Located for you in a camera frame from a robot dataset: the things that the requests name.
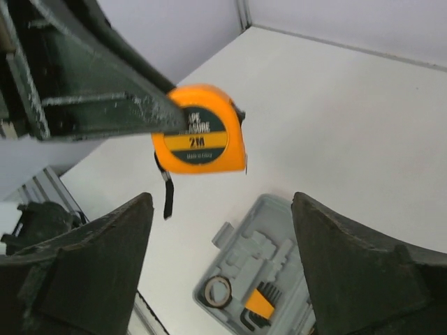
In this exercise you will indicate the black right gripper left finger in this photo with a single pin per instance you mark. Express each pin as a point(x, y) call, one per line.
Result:
point(77, 265)

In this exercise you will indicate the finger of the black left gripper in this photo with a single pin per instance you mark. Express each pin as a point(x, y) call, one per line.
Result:
point(67, 75)

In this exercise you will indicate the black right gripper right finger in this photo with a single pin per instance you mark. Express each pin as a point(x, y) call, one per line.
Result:
point(362, 281)

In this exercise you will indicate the grey plastic tool case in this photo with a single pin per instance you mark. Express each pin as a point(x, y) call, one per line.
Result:
point(262, 248)

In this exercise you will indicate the hex key set orange holder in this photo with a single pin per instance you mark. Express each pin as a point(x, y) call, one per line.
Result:
point(260, 306)

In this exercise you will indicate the black electrical tape roll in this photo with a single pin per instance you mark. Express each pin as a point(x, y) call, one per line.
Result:
point(217, 292)

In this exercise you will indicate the orange tape measure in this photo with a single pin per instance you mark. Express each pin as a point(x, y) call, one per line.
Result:
point(212, 141)

